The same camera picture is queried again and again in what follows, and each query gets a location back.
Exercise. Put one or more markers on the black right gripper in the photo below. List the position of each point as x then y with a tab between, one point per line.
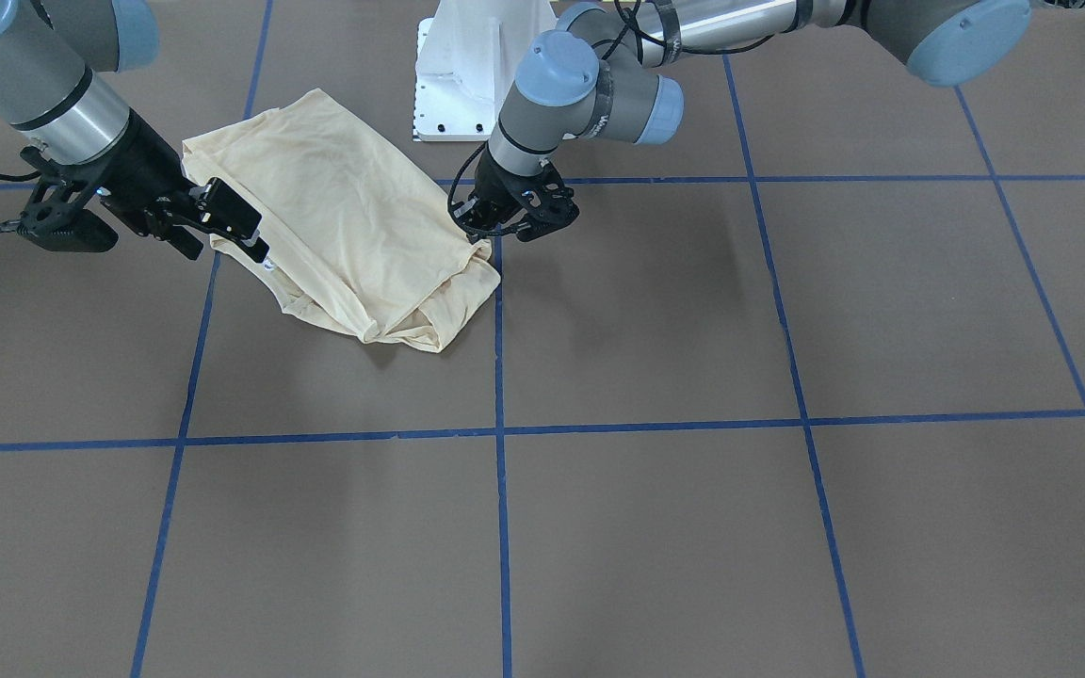
143	166

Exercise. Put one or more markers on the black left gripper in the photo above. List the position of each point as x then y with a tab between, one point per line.
503	186

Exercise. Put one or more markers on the cream long-sleeve graphic shirt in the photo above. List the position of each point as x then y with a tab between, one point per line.
360	242

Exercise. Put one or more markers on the left robot arm grey silver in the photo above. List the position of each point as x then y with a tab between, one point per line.
595	75

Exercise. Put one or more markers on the right robot arm grey silver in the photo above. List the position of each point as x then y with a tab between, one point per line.
84	143

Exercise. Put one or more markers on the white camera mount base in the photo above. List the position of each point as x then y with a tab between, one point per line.
467	53

